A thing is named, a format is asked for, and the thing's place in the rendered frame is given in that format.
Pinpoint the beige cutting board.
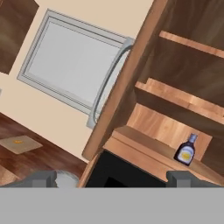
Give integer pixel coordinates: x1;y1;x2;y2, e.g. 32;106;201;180
0;135;44;155

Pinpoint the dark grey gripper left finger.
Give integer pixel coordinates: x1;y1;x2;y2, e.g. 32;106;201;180
0;170;58;188

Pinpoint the black appliance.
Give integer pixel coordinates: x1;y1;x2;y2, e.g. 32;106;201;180
85;150;168;188

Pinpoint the open wooden cabinet with shelves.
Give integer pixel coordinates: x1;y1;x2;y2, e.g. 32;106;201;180
78;0;224;188

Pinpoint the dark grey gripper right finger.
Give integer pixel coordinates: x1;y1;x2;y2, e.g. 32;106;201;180
165;171;221;188

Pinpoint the dark condiment bottle yellow label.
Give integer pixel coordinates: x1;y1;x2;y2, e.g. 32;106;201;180
173;133;199;167

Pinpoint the dark wooden wall cabinet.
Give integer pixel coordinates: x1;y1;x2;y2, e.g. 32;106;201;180
0;0;40;75

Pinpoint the white plate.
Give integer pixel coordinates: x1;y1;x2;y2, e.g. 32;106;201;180
54;170;81;188

